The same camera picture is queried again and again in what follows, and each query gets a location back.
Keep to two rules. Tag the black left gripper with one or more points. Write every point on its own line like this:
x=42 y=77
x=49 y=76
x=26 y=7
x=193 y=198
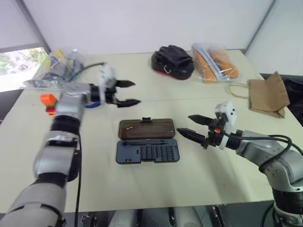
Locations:
x=111 y=95

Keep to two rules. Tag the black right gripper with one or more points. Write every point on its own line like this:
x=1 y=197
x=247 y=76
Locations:
x=214 y=137

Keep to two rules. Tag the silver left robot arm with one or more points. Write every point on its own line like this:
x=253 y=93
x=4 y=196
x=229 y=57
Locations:
x=59 y=151

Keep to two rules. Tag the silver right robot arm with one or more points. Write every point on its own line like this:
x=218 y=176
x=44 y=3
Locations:
x=260 y=149

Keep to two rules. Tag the dark screwdriver bit case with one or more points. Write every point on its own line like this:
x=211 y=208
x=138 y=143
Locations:
x=146 y=149

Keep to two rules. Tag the blue tape roll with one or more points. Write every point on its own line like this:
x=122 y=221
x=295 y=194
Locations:
x=91 y=106

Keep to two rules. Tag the black pouch bag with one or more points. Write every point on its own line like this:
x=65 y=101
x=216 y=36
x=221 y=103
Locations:
x=172 y=61

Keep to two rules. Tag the clear bag of orange insoles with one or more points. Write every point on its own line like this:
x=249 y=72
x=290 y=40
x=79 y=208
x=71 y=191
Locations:
x=213 y=63

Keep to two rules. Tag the clear bag of blue packets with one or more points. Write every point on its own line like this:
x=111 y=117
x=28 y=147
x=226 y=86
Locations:
x=56 y=68

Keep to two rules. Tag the red and green toy blocks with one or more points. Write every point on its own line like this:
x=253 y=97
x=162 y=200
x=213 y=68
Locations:
x=50 y=110

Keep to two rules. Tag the brown paper bag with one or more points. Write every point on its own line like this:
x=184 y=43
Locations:
x=267 y=94

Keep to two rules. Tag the orange toy block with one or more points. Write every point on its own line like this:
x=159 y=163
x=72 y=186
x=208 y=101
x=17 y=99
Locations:
x=48 y=98

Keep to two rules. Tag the grey rounded shape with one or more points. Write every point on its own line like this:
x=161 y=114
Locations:
x=124 y=218

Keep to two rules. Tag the white roller blind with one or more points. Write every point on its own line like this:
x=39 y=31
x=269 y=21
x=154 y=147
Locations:
x=16 y=21

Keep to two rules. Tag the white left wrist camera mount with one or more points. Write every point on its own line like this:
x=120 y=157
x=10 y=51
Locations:
x=107 y=75

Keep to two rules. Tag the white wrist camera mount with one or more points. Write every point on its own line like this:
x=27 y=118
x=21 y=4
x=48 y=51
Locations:
x=107 y=75
x=227 y=111

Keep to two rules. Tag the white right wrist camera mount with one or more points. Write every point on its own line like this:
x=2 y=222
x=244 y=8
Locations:
x=227 y=111

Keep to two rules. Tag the dark window frame post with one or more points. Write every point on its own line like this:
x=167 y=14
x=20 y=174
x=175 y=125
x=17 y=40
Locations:
x=35 y=26

